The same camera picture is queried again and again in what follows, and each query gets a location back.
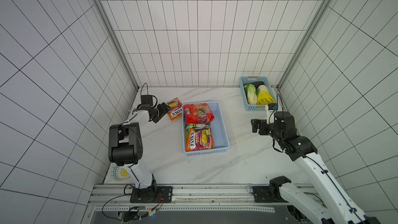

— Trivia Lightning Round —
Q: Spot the orange Fox's candy bag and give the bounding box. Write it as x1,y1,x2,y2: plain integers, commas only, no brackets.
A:
167,97,182,121

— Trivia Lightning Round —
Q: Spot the red candy bag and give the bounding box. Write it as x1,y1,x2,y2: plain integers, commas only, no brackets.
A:
183,103,215,124

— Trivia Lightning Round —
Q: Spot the pink yellow Fox's bag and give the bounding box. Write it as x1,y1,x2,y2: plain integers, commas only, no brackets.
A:
185,128,215,152

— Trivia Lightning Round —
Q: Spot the light blue plastic basket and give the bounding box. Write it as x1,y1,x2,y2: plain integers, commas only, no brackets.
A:
183,101,230,156

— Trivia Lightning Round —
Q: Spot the green snack bag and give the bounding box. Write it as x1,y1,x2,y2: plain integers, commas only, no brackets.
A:
184,123,210,131

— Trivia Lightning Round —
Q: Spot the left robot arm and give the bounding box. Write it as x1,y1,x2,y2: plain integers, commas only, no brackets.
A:
108,94,170,199

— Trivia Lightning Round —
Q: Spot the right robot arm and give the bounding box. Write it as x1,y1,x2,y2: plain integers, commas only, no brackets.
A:
251,112,379,224

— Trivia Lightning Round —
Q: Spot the small teal vegetable basket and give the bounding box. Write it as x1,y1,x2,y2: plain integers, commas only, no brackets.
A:
240,76,278,111

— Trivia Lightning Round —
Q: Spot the yellow cabbage toy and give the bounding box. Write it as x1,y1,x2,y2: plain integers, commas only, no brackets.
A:
256,85,276,105

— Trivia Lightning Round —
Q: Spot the dark eggplant toy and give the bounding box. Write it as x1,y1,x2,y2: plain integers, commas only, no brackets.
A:
251,82,264,89

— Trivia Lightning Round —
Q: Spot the yellow patterned bowl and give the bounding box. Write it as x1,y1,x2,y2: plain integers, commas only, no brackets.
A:
107,163,130,182

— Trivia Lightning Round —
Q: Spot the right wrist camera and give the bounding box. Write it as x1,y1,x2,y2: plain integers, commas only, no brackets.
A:
267,103,278,124

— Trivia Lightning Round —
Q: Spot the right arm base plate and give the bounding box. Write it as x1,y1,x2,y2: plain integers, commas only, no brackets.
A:
250,186,286,203

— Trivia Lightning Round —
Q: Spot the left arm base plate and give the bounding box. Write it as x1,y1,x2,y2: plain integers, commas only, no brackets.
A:
130,186,173,204

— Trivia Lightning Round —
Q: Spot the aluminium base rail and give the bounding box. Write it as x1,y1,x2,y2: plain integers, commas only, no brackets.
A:
88,184,290,213

